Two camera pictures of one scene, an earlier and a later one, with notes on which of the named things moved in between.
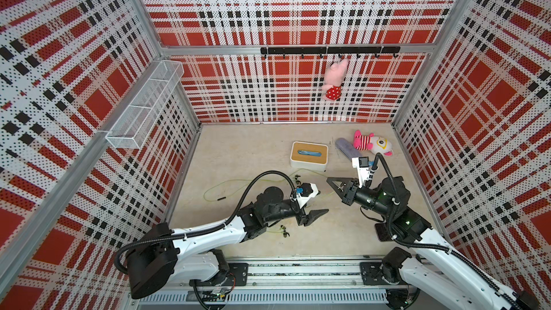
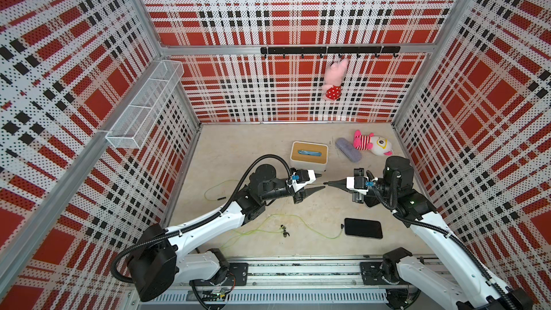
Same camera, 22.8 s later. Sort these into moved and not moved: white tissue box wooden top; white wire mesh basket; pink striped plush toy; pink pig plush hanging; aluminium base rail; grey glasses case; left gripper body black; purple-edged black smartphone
Moved: left gripper body black; purple-edged black smartphone
Not moved: pink striped plush toy; pink pig plush hanging; white tissue box wooden top; aluminium base rail; white wire mesh basket; grey glasses case
